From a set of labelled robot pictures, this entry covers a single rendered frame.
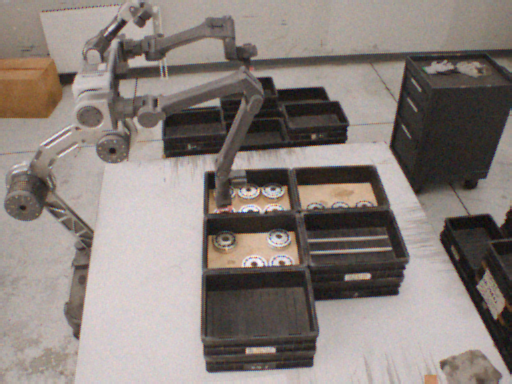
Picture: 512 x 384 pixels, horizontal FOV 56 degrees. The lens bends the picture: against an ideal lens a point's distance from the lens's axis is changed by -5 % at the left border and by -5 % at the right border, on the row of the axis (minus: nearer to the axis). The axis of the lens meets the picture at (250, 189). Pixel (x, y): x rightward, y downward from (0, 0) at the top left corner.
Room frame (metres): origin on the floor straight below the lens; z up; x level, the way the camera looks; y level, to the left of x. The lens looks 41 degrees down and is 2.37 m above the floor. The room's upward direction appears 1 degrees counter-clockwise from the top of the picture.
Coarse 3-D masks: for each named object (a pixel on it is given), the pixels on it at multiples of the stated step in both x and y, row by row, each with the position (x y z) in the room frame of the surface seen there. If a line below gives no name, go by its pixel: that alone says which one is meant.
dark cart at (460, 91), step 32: (416, 64) 3.02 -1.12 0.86; (480, 64) 3.03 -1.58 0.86; (416, 96) 2.85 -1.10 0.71; (448, 96) 2.64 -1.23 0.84; (480, 96) 2.67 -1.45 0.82; (416, 128) 2.76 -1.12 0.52; (448, 128) 2.65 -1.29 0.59; (480, 128) 2.68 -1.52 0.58; (416, 160) 2.63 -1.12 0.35; (448, 160) 2.66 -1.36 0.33; (480, 160) 2.69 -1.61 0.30; (416, 192) 2.69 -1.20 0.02
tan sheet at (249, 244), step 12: (240, 240) 1.47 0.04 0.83; (252, 240) 1.47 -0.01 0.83; (264, 240) 1.47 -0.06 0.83; (216, 252) 1.40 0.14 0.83; (240, 252) 1.40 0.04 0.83; (252, 252) 1.40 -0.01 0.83; (264, 252) 1.40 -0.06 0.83; (276, 252) 1.40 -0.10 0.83; (288, 252) 1.40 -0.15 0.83; (216, 264) 1.34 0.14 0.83; (228, 264) 1.34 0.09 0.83; (240, 264) 1.34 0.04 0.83
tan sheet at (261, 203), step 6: (210, 192) 1.78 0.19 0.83; (210, 198) 1.74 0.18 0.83; (288, 198) 1.73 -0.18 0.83; (210, 204) 1.70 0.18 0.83; (234, 204) 1.70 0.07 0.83; (240, 204) 1.69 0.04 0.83; (246, 204) 1.69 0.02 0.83; (258, 204) 1.69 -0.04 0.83; (264, 204) 1.69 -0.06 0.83; (282, 204) 1.69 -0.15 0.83; (288, 204) 1.69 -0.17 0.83; (210, 210) 1.66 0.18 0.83
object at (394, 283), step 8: (376, 280) 1.25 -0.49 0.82; (384, 280) 1.25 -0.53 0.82; (392, 280) 1.25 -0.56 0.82; (400, 280) 1.25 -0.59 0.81; (312, 288) 1.24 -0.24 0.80; (320, 288) 1.25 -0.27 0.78; (328, 288) 1.25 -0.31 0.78; (336, 288) 1.25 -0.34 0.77; (344, 288) 1.25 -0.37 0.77; (352, 288) 1.26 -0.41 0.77; (360, 288) 1.26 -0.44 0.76; (368, 288) 1.26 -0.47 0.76; (376, 288) 1.26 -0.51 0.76; (384, 288) 1.26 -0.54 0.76; (392, 288) 1.26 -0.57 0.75; (320, 296) 1.25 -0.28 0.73; (328, 296) 1.25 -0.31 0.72; (336, 296) 1.25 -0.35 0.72; (344, 296) 1.25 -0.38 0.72; (352, 296) 1.25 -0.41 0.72; (360, 296) 1.25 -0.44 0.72; (368, 296) 1.25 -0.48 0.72; (376, 296) 1.25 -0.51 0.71; (384, 296) 1.25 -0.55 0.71
